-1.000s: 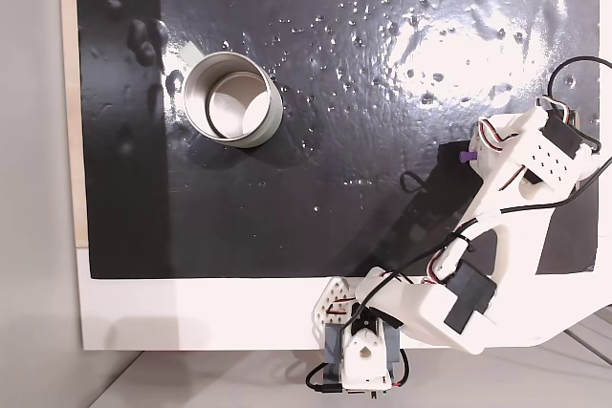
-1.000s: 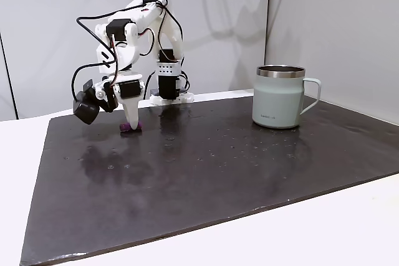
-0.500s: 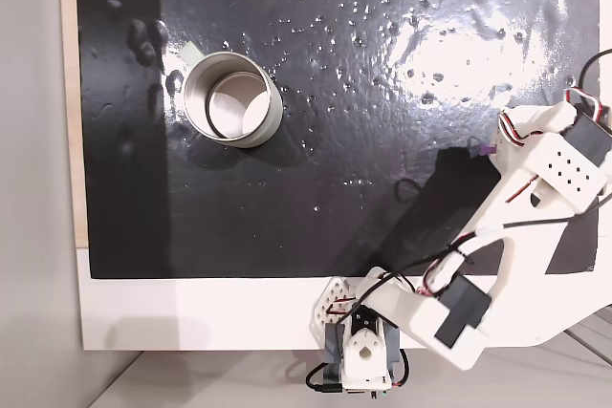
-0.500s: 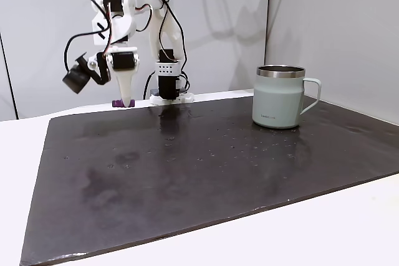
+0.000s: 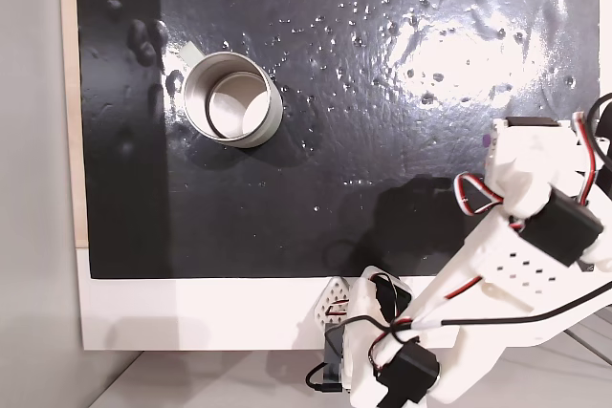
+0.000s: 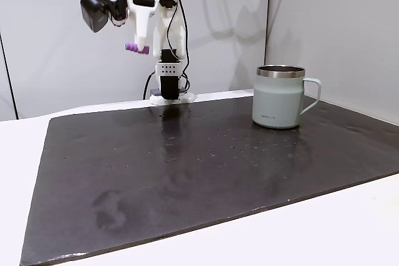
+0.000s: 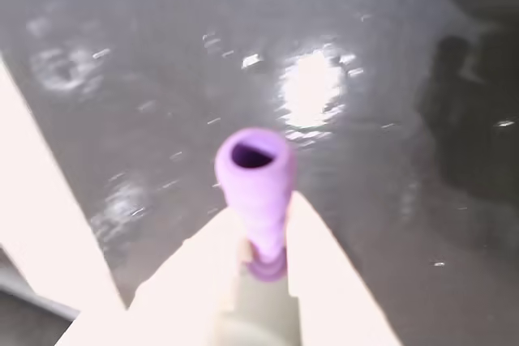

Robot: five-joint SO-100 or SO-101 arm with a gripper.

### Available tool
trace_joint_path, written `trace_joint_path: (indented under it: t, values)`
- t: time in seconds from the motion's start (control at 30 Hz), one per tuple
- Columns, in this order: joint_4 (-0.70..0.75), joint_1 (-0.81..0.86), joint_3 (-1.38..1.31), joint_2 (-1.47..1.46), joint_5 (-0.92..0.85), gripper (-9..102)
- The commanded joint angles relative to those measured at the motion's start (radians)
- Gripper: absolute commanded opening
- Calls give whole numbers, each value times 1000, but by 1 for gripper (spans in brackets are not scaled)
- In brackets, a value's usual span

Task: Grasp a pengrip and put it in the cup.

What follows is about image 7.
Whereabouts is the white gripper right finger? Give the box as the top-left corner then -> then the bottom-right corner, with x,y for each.
285,190 -> 403,346

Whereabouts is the purple ribbed pen grip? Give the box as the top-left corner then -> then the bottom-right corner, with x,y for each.
213,126 -> 298,283

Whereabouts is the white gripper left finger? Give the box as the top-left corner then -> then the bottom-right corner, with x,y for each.
56,215 -> 245,346

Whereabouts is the dark glossy table mat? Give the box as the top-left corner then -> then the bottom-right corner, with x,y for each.
0,0 -> 519,346

